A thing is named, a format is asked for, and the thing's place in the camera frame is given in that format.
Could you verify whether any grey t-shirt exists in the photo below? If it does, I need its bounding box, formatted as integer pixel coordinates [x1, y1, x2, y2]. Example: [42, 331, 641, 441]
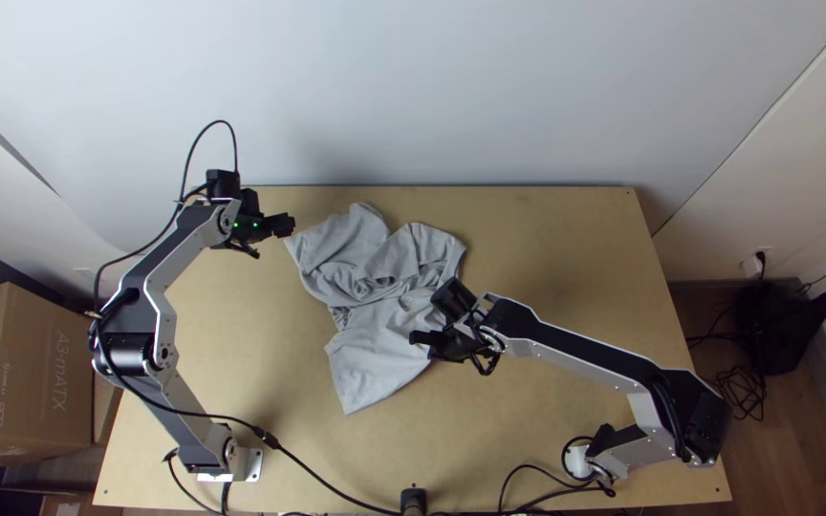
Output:
[283, 202, 468, 417]

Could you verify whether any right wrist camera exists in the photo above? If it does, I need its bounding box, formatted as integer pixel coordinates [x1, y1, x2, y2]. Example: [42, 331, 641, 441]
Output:
[429, 277, 480, 322]

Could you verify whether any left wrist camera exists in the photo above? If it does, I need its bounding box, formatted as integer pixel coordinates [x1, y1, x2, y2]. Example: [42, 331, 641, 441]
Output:
[206, 169, 242, 202]

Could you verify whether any brown cardboard box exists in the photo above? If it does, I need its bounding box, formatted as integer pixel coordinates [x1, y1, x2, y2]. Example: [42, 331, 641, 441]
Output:
[0, 281, 124, 467]

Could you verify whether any black cable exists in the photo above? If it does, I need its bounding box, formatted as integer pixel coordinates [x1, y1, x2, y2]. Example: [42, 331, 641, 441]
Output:
[561, 435, 619, 500]
[685, 304, 770, 422]
[90, 119, 414, 516]

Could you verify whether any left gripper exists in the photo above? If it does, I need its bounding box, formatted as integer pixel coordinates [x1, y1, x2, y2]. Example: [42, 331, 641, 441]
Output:
[226, 188, 296, 260]

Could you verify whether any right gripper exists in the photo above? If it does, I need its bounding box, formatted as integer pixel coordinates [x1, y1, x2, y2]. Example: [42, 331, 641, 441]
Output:
[409, 314, 493, 363]

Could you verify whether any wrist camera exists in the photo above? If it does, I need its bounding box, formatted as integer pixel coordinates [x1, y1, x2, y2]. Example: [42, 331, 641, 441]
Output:
[429, 277, 480, 322]
[206, 169, 242, 202]

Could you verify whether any white wall socket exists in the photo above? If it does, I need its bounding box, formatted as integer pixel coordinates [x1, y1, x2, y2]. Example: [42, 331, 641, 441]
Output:
[740, 247, 772, 279]

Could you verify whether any black bag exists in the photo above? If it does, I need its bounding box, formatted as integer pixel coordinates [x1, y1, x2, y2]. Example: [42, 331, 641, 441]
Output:
[735, 280, 826, 376]

